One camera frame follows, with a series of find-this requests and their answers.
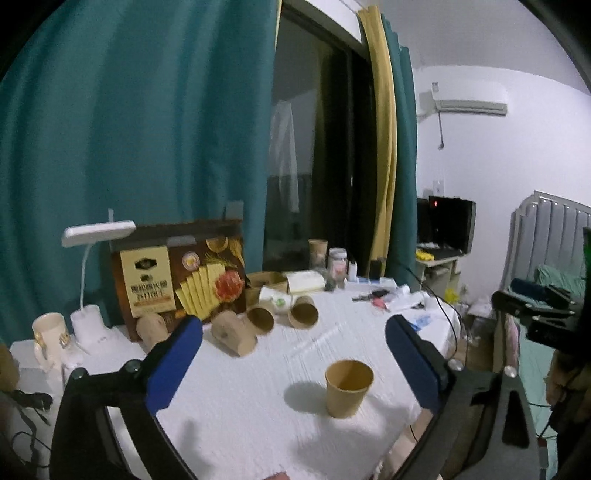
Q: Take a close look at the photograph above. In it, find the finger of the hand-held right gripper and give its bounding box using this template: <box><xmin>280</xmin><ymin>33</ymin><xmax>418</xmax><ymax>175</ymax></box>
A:
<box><xmin>490</xmin><ymin>290</ymin><xmax>578</xmax><ymax>343</ymax></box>
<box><xmin>510</xmin><ymin>278</ymin><xmax>578</xmax><ymax>306</ymax></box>

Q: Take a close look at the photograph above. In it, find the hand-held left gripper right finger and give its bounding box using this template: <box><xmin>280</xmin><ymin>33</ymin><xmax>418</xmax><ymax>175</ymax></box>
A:
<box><xmin>385</xmin><ymin>315</ymin><xmax>542</xmax><ymax>480</ymax></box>

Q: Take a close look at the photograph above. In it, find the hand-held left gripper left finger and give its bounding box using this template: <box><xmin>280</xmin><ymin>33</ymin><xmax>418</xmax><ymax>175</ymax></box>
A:
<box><xmin>50</xmin><ymin>316</ymin><xmax>204</xmax><ymax>480</ymax></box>

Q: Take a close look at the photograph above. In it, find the brown paper cup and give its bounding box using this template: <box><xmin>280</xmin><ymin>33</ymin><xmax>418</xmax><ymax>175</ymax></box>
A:
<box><xmin>136</xmin><ymin>314</ymin><xmax>168</xmax><ymax>354</ymax></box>
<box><xmin>288</xmin><ymin>295</ymin><xmax>320</xmax><ymax>329</ymax></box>
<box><xmin>211</xmin><ymin>309</ymin><xmax>258</xmax><ymax>357</ymax></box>
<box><xmin>245</xmin><ymin>301</ymin><xmax>277</xmax><ymax>335</ymax></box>
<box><xmin>324</xmin><ymin>359</ymin><xmax>375</xmax><ymax>419</ymax></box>

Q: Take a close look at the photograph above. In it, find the white paper cup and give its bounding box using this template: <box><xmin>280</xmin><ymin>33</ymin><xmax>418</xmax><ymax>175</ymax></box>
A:
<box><xmin>259</xmin><ymin>286</ymin><xmax>294</xmax><ymax>315</ymax></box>

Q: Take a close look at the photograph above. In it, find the printed tall paper cup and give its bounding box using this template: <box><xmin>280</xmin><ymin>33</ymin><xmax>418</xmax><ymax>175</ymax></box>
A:
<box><xmin>308</xmin><ymin>238</ymin><xmax>328</xmax><ymax>273</ymax></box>

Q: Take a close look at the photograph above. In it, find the person's right hand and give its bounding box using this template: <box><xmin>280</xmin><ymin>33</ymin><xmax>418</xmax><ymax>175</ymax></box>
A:
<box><xmin>546</xmin><ymin>348</ymin><xmax>579</xmax><ymax>409</ymax></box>

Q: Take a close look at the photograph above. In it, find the teal bed sheet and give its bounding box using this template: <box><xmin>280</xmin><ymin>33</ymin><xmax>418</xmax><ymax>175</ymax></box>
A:
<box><xmin>519</xmin><ymin>264</ymin><xmax>591</xmax><ymax>416</ymax></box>

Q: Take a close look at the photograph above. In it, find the grey padded headboard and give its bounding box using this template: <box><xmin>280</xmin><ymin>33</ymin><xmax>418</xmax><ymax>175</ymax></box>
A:
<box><xmin>509</xmin><ymin>190</ymin><xmax>591</xmax><ymax>296</ymax></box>

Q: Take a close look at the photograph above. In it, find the small white side desk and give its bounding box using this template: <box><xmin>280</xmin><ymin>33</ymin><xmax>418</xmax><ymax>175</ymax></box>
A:
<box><xmin>414</xmin><ymin>251</ymin><xmax>462</xmax><ymax>301</ymax></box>

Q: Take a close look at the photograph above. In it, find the brown printed snack box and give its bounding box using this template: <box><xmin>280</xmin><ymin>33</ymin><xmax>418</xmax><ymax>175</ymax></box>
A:
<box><xmin>110</xmin><ymin>219</ymin><xmax>247</xmax><ymax>342</ymax></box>

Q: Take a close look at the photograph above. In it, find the white tablecloth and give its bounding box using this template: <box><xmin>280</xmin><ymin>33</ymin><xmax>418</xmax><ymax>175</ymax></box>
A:
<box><xmin>9</xmin><ymin>277</ymin><xmax>460</xmax><ymax>480</ymax></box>

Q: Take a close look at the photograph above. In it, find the black monitor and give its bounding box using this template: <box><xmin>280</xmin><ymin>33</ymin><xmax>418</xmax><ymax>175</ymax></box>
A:
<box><xmin>416</xmin><ymin>196</ymin><xmax>478</xmax><ymax>254</ymax></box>

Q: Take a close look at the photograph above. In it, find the white desk lamp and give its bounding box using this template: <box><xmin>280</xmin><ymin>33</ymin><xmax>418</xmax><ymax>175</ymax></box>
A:
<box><xmin>62</xmin><ymin>220</ymin><xmax>137</xmax><ymax>346</ymax></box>

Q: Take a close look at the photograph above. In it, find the clear glass jar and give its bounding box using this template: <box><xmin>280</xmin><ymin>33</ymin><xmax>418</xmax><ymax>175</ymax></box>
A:
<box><xmin>328</xmin><ymin>248</ymin><xmax>348</xmax><ymax>289</ymax></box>

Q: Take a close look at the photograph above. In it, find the small brown cardboard box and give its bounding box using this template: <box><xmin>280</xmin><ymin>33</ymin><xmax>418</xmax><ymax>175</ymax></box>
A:
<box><xmin>245</xmin><ymin>271</ymin><xmax>289</xmax><ymax>308</ymax></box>

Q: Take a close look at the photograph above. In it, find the white ceramic mug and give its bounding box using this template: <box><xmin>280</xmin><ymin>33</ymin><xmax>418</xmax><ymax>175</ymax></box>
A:
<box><xmin>31</xmin><ymin>312</ymin><xmax>72</xmax><ymax>372</ymax></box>

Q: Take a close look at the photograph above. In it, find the narrow teal curtain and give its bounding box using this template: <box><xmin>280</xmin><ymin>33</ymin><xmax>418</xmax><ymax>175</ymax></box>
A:
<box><xmin>381</xmin><ymin>14</ymin><xmax>419</xmax><ymax>280</ymax></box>

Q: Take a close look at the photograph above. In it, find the white air conditioner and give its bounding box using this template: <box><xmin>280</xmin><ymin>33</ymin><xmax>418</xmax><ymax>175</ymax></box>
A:
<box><xmin>430</xmin><ymin>81</ymin><xmax>509</xmax><ymax>117</ymax></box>

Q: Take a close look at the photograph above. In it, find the yellow curtain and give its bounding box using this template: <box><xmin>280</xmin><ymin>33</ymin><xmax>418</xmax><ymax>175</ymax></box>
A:
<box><xmin>355</xmin><ymin>8</ymin><xmax>399</xmax><ymax>261</ymax></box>

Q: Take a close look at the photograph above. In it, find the wide teal curtain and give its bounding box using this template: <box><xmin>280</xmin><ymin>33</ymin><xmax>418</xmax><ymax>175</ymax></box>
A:
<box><xmin>0</xmin><ymin>0</ymin><xmax>283</xmax><ymax>344</ymax></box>

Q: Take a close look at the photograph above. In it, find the black power plug cable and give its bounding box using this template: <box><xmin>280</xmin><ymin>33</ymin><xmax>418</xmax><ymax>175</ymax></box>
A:
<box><xmin>7</xmin><ymin>388</ymin><xmax>55</xmax><ymax>467</ymax></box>

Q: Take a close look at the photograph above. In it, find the dark window frame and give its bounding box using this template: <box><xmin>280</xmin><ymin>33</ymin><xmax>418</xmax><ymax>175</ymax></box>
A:
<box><xmin>263</xmin><ymin>2</ymin><xmax>379</xmax><ymax>273</ymax></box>

